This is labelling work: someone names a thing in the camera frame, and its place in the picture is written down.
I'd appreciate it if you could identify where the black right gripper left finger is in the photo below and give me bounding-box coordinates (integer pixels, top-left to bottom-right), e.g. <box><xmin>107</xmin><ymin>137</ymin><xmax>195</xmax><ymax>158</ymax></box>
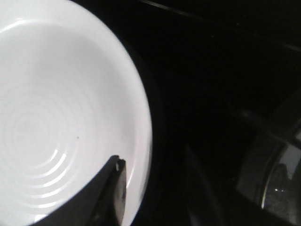
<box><xmin>42</xmin><ymin>155</ymin><xmax>126</xmax><ymax>226</ymax></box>

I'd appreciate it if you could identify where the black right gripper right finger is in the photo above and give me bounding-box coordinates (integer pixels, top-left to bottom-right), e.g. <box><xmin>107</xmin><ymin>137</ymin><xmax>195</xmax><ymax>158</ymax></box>
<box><xmin>185</xmin><ymin>145</ymin><xmax>226</xmax><ymax>226</ymax></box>

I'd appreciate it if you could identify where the white ceramic plate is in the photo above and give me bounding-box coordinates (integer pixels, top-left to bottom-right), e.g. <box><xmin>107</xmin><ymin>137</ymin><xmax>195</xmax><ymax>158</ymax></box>
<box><xmin>0</xmin><ymin>0</ymin><xmax>152</xmax><ymax>226</ymax></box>

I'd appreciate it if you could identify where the right black pan support grate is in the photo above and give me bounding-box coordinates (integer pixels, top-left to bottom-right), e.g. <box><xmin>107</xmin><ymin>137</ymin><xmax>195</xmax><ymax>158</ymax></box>
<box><xmin>232</xmin><ymin>89</ymin><xmax>301</xmax><ymax>212</ymax></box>

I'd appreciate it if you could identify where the black glass gas cooktop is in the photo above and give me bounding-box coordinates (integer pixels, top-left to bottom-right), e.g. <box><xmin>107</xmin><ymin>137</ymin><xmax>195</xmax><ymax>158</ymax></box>
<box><xmin>80</xmin><ymin>0</ymin><xmax>301</xmax><ymax>226</ymax></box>

